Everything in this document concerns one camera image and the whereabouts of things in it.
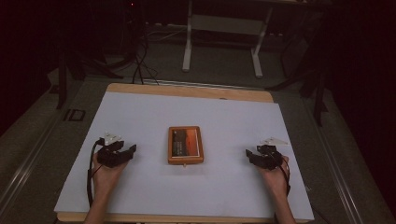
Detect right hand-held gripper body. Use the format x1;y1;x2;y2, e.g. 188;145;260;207
255;136;290;171

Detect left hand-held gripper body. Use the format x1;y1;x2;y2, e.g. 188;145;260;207
96;132;126;169

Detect wooden photo frame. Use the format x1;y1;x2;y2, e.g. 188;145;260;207
167;125;205;165

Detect person's left hand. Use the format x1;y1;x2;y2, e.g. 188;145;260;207
92;148;129;192

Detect person's right hand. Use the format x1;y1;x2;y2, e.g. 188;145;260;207
256;154;290;194

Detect black stand leg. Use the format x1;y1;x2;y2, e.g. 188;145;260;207
312;70;329;127

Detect white metal stand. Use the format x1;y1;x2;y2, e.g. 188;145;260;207
181;0;275;79

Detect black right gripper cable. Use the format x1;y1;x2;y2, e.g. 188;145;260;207
277;156;292;198

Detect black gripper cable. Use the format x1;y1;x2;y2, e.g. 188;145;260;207
277;156;292;198
86;139;105;208

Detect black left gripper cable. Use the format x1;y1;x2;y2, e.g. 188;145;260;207
86;139;105;208

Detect metal floor rail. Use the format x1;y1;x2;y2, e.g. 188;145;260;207
306;101;364;224
0;116;64;216

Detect black floor cables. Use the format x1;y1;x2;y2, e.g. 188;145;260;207
118;18;161;86

